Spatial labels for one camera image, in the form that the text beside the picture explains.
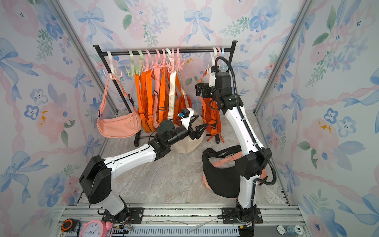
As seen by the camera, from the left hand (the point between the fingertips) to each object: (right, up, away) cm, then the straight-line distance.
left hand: (204, 119), depth 70 cm
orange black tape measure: (-64, -50, -1) cm, 81 cm away
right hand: (+1, +19, +8) cm, 20 cm away
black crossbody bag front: (+11, -32, +4) cm, 34 cm away
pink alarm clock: (-50, -51, -1) cm, 72 cm away
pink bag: (-51, -3, +22) cm, 55 cm away
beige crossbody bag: (-5, -14, +28) cm, 32 cm away
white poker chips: (+40, -50, -4) cm, 64 cm away
